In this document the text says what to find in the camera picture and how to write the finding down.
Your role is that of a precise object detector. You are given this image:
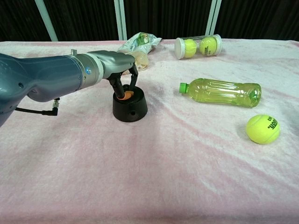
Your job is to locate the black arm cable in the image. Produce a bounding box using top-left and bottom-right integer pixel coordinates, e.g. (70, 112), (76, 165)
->
(15, 98), (61, 117)

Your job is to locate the grey black left robot hand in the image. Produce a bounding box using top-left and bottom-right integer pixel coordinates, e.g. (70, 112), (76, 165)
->
(89, 50), (139, 99)

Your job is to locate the small orange object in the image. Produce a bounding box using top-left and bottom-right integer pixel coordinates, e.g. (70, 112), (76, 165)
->
(117, 90), (135, 101)

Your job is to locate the white slanted frame post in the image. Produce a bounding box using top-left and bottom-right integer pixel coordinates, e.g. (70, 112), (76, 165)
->
(205, 0), (222, 36)

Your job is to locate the black curtain backdrop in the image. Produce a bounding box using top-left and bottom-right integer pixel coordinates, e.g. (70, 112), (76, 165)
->
(0, 0), (299, 42)

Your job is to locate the green tea plastic bottle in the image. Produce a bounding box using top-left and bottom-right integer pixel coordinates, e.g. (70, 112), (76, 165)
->
(179, 78), (262, 109)

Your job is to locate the tennis ball in tube with print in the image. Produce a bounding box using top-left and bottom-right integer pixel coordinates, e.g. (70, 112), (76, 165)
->
(199, 37), (218, 56)

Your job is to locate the pink fluffy table cloth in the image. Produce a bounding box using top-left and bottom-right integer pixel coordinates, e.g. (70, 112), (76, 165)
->
(0, 38), (299, 224)

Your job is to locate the green white snack bag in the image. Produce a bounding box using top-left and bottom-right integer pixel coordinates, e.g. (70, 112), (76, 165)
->
(116, 32), (163, 75)

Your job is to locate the white vertical frame post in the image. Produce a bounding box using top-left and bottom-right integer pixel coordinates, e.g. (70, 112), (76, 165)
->
(114, 0), (128, 41)

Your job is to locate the clear tennis ball tube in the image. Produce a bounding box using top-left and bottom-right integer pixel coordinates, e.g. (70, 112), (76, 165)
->
(174, 34), (223, 60)

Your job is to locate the loose yellow tennis ball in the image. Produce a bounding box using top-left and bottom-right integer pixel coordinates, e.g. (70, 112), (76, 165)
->
(245, 114), (281, 145)

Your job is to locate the tennis ball without visible print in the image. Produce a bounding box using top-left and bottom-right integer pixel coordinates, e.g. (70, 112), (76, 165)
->
(183, 39), (198, 58)

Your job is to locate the black round cup base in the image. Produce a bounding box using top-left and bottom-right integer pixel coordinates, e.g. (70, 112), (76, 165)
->
(112, 86), (149, 123)

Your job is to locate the white slanted frame bar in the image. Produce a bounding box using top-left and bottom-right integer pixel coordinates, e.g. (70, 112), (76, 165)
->
(34, 0), (59, 42)

